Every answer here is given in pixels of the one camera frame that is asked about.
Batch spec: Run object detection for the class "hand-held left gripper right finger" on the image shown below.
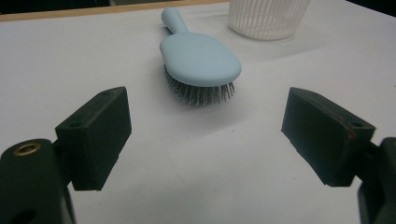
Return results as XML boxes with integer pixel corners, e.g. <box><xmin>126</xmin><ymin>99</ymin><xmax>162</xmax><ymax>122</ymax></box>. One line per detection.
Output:
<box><xmin>280</xmin><ymin>86</ymin><xmax>376</xmax><ymax>188</ymax></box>

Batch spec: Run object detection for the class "white table cover board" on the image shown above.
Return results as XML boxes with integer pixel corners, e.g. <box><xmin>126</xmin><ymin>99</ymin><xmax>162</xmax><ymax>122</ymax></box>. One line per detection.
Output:
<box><xmin>0</xmin><ymin>0</ymin><xmax>396</xmax><ymax>224</ymax></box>

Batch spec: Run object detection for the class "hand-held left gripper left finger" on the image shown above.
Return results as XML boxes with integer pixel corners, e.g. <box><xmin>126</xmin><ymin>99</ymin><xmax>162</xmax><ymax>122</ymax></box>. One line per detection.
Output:
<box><xmin>54</xmin><ymin>86</ymin><xmax>133</xmax><ymax>191</ymax></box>

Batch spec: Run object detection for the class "light blue hairbrush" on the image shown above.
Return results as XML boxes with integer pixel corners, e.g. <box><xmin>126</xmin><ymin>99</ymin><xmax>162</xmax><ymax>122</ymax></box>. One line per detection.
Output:
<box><xmin>159</xmin><ymin>7</ymin><xmax>243</xmax><ymax>107</ymax></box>

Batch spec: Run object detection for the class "white plastic basket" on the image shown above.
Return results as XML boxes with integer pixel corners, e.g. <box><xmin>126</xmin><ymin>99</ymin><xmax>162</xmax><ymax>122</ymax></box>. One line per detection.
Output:
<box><xmin>227</xmin><ymin>0</ymin><xmax>313</xmax><ymax>42</ymax></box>

